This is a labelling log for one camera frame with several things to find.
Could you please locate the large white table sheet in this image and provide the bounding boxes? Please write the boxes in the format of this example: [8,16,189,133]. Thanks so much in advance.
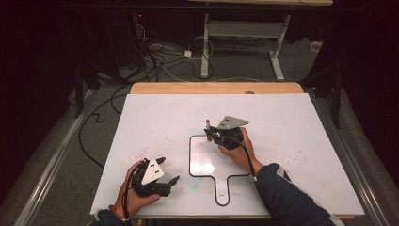
[89,93,366,218]

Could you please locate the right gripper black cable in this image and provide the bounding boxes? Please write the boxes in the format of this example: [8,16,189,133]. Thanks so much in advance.
[230,135,275,216]

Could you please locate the black metal stand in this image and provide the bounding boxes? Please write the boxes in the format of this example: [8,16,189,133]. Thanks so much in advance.
[311,60,345,130]
[72,57,102,120]

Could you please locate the red whiteboard marker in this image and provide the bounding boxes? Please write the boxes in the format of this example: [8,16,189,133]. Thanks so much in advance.
[205,119,213,142]

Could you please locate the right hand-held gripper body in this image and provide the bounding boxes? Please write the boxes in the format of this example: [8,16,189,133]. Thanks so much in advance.
[212,115,250,151]

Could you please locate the small whiteboard with handle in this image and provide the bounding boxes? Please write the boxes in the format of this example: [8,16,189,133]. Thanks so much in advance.
[188,134,252,207]

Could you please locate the wooden table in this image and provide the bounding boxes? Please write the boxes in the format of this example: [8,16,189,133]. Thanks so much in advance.
[129,82,356,220]

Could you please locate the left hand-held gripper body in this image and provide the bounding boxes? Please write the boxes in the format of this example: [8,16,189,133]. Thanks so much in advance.
[130,156,173,199]

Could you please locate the person's right hand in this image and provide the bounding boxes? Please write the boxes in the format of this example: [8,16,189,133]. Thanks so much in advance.
[217,126,264,176]

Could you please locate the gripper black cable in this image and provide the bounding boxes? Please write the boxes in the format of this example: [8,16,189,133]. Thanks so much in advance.
[121,164,142,222]
[230,135,275,216]

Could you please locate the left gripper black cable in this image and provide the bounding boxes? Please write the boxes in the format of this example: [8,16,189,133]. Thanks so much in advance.
[121,164,142,222]

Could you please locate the red wrist bracelet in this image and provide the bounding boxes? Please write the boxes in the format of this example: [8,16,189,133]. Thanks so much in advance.
[107,204,130,223]

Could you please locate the white power strip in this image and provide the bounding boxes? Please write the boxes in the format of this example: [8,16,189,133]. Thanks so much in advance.
[309,40,324,54]

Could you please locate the white metal desk frame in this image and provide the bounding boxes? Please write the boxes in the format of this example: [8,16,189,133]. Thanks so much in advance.
[187,0,334,82]

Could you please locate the person's left hand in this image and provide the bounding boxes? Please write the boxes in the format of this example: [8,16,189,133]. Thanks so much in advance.
[112,160,161,218]

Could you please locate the long black floor cable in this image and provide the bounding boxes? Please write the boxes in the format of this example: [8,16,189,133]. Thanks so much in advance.
[78,84,133,170]

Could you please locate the metal floor rail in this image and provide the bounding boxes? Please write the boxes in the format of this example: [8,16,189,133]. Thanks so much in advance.
[309,89,391,226]
[13,89,97,226]

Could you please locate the tangle of black cables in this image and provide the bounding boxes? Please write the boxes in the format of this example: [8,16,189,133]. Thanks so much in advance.
[130,12,215,83]

